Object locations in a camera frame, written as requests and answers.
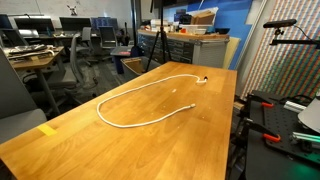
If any white rope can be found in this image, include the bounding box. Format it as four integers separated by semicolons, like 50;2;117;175
96;73;209;129

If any grey bin with cardboard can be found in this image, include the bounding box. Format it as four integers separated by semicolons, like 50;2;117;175
120;55;163;81

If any white storage box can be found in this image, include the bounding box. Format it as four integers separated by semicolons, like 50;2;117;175
179;23;214;35

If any dark mesh office chair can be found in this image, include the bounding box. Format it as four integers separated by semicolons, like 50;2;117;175
98;25;118;51

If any black tripod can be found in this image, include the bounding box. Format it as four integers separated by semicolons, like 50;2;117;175
145;0;173;73

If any tan foam board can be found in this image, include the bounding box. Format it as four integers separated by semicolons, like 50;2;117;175
222;36;241;70

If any brown cardboard box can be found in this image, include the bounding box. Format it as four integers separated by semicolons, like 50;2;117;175
190;9;216;26

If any black bowl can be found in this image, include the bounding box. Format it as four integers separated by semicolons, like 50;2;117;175
214;27;231;35

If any black computer monitor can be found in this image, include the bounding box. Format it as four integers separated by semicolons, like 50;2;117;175
0;28;39;47
90;17;119;31
0;13;14;30
59;16;92;33
13;17;56;34

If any grey office chair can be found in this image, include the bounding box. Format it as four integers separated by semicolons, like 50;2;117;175
46;32;99;104
0;48;48;144

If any yellow tape strip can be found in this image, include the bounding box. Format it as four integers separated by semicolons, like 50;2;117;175
36;123;58;137

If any wooden office desk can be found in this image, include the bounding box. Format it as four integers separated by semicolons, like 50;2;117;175
3;45;66;116

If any multicolour patterned panel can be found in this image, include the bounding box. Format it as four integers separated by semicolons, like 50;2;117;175
239;0;320;101

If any black keyboard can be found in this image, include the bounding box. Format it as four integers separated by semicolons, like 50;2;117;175
8;43;49;56

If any orange handled black clamp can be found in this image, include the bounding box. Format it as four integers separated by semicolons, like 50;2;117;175
242;117;282;144
246;94;276;109

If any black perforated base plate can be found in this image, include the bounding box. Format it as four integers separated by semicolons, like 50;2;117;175
244;89;320;180

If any aluminium extrusion rail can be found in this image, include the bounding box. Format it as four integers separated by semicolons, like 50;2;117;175
291;131;320;144
283;100;307;114

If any black stereo camera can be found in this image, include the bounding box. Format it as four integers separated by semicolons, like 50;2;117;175
262;18;298;29

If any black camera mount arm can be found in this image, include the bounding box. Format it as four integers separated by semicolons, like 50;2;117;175
269;28;320;50

